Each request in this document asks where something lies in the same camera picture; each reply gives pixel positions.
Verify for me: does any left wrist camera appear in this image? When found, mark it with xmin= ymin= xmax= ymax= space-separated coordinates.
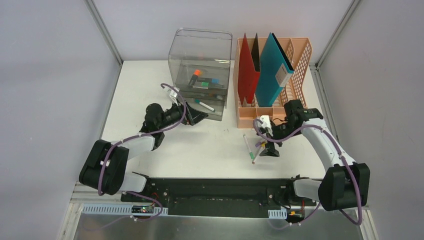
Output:
xmin=168 ymin=87 xmax=180 ymax=106

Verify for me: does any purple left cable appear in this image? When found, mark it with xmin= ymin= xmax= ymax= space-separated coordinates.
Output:
xmin=82 ymin=82 xmax=188 ymax=232

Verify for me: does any peach plastic file rack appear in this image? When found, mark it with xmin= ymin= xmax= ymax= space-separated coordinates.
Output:
xmin=232 ymin=37 xmax=313 ymax=129

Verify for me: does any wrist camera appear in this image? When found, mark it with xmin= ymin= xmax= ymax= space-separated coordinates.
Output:
xmin=168 ymin=87 xmax=180 ymax=106
xmin=259 ymin=115 xmax=273 ymax=137

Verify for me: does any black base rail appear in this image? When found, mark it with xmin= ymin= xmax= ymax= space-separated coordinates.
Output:
xmin=120 ymin=178 xmax=317 ymax=218

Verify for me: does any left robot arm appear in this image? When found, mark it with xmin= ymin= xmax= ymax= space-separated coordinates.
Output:
xmin=78 ymin=102 xmax=208 ymax=203

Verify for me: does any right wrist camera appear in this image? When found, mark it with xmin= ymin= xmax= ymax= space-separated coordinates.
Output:
xmin=259 ymin=115 xmax=273 ymax=137

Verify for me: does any clear grey drawer organizer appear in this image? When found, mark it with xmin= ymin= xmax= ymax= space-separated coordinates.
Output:
xmin=168 ymin=28 xmax=233 ymax=121

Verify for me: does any black highlighter orange cap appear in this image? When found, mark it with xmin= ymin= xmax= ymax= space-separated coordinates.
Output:
xmin=188 ymin=69 xmax=202 ymax=87

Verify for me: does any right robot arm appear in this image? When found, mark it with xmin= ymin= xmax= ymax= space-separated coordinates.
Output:
xmin=253 ymin=99 xmax=371 ymax=211

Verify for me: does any red folder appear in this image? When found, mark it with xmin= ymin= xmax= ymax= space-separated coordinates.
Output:
xmin=237 ymin=34 xmax=260 ymax=105

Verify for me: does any teal blue folder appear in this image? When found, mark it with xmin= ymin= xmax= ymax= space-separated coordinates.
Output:
xmin=255 ymin=32 xmax=294 ymax=107

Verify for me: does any black highlighter green cap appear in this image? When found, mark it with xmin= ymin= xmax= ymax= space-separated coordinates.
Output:
xmin=191 ymin=81 xmax=209 ymax=89

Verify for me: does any white marker green tip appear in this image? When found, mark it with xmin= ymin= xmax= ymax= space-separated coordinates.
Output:
xmin=243 ymin=134 xmax=255 ymax=160

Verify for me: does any black highlighter blue cap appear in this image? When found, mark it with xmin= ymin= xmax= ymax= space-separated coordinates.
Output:
xmin=197 ymin=77 xmax=220 ymax=84

